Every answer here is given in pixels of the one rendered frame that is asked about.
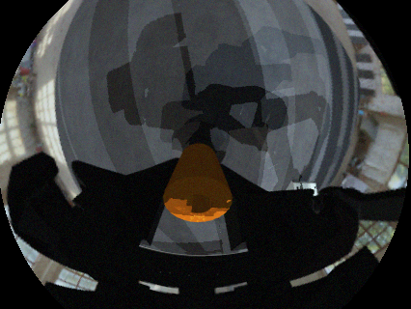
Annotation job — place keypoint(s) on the orange knob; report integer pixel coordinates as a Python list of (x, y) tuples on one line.
[(198, 189)]

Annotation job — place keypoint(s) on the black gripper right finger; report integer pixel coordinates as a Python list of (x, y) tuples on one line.
[(253, 207)]

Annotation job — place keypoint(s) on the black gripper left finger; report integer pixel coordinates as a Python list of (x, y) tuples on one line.
[(138, 195)]

